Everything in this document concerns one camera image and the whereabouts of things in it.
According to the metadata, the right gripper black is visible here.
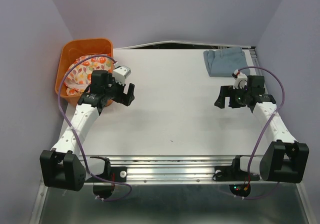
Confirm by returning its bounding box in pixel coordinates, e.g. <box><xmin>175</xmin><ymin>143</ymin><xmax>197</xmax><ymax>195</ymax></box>
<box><xmin>213</xmin><ymin>84</ymin><xmax>251</xmax><ymax>108</ymax></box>

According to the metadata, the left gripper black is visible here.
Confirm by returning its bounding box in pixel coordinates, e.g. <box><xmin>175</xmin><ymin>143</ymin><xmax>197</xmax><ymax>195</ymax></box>
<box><xmin>103</xmin><ymin>73</ymin><xmax>135</xmax><ymax>106</ymax></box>

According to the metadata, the floral orange skirt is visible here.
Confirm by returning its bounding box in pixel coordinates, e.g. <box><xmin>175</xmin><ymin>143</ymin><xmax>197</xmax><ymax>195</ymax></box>
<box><xmin>64</xmin><ymin>55</ymin><xmax>114</xmax><ymax>96</ymax></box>

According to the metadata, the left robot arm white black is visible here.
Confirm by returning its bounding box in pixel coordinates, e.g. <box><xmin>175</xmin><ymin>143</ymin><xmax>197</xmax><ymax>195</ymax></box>
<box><xmin>39</xmin><ymin>66</ymin><xmax>135</xmax><ymax>191</ymax></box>

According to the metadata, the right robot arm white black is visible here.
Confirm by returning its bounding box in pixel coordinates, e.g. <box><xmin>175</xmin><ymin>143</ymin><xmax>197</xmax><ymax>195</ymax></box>
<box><xmin>214</xmin><ymin>71</ymin><xmax>309</xmax><ymax>184</ymax></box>

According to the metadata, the folded light blue skirt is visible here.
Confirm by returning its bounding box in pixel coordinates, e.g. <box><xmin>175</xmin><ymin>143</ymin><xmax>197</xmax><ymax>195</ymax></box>
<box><xmin>203</xmin><ymin>46</ymin><xmax>248</xmax><ymax>77</ymax></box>

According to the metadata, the orange plastic basket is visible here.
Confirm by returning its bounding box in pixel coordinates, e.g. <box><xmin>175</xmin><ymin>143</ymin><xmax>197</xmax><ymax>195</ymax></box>
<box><xmin>54</xmin><ymin>38</ymin><xmax>113</xmax><ymax>94</ymax></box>

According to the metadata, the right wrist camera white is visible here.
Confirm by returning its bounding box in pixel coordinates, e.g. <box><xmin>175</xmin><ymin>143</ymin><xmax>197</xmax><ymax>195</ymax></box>
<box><xmin>232</xmin><ymin>69</ymin><xmax>248</xmax><ymax>89</ymax></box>

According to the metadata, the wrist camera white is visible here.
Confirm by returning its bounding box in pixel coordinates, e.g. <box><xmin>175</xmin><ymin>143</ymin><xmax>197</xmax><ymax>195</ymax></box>
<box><xmin>112</xmin><ymin>66</ymin><xmax>131</xmax><ymax>86</ymax></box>
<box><xmin>232</xmin><ymin>69</ymin><xmax>248</xmax><ymax>89</ymax></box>

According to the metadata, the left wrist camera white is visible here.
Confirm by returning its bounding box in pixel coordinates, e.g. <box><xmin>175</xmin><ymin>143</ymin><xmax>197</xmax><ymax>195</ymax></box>
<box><xmin>112</xmin><ymin>66</ymin><xmax>131</xmax><ymax>86</ymax></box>

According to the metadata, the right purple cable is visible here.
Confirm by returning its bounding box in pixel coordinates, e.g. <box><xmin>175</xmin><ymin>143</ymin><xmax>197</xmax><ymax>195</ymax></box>
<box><xmin>232</xmin><ymin>66</ymin><xmax>286</xmax><ymax>201</ymax></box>

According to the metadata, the purple cable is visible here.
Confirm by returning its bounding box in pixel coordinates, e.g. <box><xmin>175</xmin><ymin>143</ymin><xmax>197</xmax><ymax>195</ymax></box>
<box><xmin>57</xmin><ymin>54</ymin><xmax>133</xmax><ymax>202</ymax></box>
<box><xmin>232</xmin><ymin>66</ymin><xmax>286</xmax><ymax>201</ymax></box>

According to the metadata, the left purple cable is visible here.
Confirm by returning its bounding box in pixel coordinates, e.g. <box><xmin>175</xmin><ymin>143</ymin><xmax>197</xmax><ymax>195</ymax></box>
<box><xmin>57</xmin><ymin>54</ymin><xmax>133</xmax><ymax>202</ymax></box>

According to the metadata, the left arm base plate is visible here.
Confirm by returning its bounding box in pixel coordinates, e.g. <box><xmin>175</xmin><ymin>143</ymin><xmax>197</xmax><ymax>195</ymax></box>
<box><xmin>90</xmin><ymin>156</ymin><xmax>132</xmax><ymax>202</ymax></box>

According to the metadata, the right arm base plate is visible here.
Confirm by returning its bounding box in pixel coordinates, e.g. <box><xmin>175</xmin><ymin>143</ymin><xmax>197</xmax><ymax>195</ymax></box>
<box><xmin>212</xmin><ymin>156</ymin><xmax>260</xmax><ymax>198</ymax></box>

